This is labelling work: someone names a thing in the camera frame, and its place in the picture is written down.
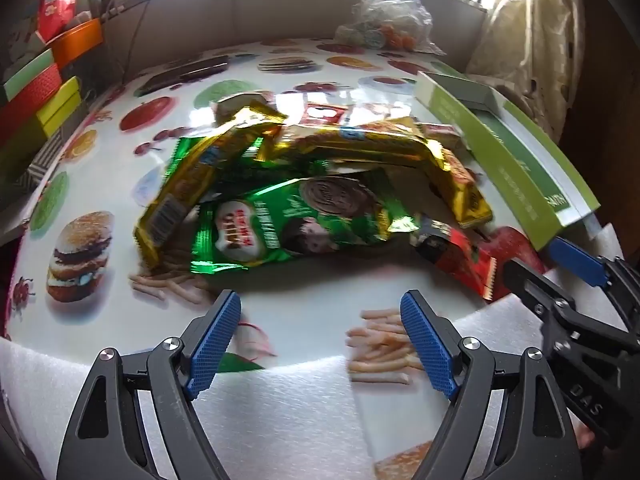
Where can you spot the long gold snack packet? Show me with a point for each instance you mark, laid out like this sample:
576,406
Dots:
185,195

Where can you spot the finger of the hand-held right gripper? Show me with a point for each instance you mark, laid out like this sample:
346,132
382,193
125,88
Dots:
575,260
530,282

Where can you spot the white foam sheet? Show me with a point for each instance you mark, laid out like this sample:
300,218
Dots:
505,320
275,410

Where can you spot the black phone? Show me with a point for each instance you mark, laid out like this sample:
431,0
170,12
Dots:
180,74

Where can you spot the yellow-green box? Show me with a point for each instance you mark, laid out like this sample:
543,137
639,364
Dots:
60,105

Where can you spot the clear plastic bag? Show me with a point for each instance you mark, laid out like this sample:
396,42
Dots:
390,5

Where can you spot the orange box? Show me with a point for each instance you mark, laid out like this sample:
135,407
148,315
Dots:
77,42

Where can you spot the cream patterned curtain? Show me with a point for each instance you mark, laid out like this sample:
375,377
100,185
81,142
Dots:
525,35

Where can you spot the green cardboard box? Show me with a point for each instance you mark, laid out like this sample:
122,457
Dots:
500,160

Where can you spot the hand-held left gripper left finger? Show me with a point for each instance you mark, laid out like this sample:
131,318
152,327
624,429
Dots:
215,345

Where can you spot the red and white snack packet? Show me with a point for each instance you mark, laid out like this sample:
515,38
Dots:
325,111

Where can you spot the green chocolate wafer packet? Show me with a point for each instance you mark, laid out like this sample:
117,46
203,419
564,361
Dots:
270,172
280,220

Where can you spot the beige snack packet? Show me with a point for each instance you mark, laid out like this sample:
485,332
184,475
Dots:
240,102

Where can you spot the small red snack packet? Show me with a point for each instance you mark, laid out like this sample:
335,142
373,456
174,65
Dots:
440,132

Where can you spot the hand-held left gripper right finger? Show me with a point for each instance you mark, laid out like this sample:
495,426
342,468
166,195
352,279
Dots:
427,350

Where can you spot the small gold peanut packet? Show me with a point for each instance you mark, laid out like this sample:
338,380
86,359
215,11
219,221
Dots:
462,190

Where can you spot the red poster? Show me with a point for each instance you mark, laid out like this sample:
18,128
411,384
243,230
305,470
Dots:
57,0

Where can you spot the person's right hand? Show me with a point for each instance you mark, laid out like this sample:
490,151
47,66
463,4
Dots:
583,432

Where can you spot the food print tablecloth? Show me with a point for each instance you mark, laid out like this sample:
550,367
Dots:
310,305

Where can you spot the wide gold snack packet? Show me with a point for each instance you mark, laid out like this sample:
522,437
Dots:
360,142

